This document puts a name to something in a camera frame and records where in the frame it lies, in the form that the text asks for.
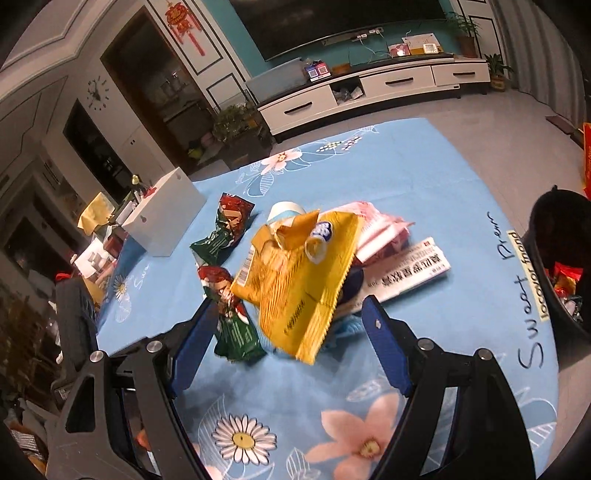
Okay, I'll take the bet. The pink plastic wrapper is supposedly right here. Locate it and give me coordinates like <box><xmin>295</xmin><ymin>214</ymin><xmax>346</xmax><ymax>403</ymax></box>
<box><xmin>331</xmin><ymin>201</ymin><xmax>414</xmax><ymax>266</ymax></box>

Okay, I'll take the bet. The potted plant by cabinet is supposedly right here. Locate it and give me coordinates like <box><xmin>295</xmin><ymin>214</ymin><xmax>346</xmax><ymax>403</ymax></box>
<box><xmin>446</xmin><ymin>12</ymin><xmax>479</xmax><ymax>58</ymax></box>

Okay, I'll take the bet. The small potted plant floor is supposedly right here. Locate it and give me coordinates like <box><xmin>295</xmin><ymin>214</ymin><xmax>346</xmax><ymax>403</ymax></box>
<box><xmin>485</xmin><ymin>53</ymin><xmax>513</xmax><ymax>92</ymax></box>

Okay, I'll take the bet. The white tv cabinet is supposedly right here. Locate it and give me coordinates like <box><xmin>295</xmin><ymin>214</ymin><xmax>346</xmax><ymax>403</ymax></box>
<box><xmin>257</xmin><ymin>53</ymin><xmax>491</xmax><ymax>138</ymax></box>

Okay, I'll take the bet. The grey curtain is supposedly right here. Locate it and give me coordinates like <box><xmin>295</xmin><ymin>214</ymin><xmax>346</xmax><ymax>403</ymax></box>
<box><xmin>490</xmin><ymin>1</ymin><xmax>587</xmax><ymax>126</ymax></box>

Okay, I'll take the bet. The red yellow shopping bag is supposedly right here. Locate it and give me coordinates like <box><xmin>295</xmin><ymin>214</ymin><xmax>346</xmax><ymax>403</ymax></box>
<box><xmin>583</xmin><ymin>122</ymin><xmax>591</xmax><ymax>200</ymax></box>

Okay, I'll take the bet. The green red snack wrapper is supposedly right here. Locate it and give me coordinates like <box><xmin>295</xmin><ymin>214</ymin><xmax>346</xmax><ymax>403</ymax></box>
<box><xmin>189</xmin><ymin>193</ymin><xmax>254</xmax><ymax>267</ymax></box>

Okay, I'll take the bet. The large plant left side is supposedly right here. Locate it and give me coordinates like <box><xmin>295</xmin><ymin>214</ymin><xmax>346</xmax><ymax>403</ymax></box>
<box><xmin>212</xmin><ymin>101</ymin><xmax>273</xmax><ymax>170</ymax></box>

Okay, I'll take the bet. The white bottle blue label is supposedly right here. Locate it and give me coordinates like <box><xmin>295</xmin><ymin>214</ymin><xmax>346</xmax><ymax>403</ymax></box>
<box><xmin>266</xmin><ymin>201</ymin><xmax>305</xmax><ymax>233</ymax></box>

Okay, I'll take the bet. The black trash bin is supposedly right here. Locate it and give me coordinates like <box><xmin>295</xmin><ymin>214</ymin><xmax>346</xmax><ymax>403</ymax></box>
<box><xmin>523</xmin><ymin>186</ymin><xmax>591</xmax><ymax>370</ymax></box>

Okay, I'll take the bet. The black television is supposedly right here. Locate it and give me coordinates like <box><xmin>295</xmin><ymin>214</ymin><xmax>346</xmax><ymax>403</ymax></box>
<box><xmin>231</xmin><ymin>0</ymin><xmax>445</xmax><ymax>60</ymax></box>

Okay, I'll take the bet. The grey box on cabinet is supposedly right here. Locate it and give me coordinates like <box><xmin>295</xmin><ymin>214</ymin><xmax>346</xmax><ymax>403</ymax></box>
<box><xmin>245</xmin><ymin>58</ymin><xmax>308</xmax><ymax>103</ymax></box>

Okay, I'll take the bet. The yellow snack bag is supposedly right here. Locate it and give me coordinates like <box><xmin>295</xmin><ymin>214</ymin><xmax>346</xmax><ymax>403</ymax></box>
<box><xmin>230</xmin><ymin>210</ymin><xmax>363</xmax><ymax>365</ymax></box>

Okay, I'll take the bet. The white blue toothpaste box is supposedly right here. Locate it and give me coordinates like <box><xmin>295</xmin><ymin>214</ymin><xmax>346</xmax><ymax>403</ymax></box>
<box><xmin>334</xmin><ymin>237</ymin><xmax>451</xmax><ymax>319</ymax></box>

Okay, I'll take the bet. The white cardboard box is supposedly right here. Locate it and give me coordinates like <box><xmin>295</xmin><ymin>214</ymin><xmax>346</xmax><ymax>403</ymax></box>
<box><xmin>122</xmin><ymin>168</ymin><xmax>206</xmax><ymax>257</ymax></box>

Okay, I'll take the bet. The red chinese knot decoration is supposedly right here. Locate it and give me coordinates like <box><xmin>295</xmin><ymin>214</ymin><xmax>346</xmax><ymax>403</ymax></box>
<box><xmin>165</xmin><ymin>1</ymin><xmax>205</xmax><ymax>57</ymax></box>

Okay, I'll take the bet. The wall clock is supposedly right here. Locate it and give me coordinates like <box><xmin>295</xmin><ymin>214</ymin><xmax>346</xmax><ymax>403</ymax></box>
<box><xmin>86</xmin><ymin>75</ymin><xmax>110</xmax><ymax>112</ymax></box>

